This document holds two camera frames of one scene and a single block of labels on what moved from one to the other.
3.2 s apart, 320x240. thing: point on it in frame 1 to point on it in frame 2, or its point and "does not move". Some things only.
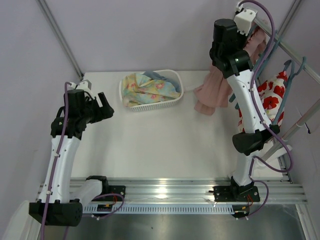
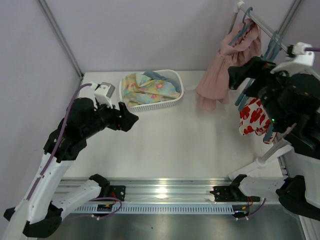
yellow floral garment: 137,88 does not move
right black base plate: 224,194 does not move
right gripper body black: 246,40 to 246,74
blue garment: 154,76 does not move
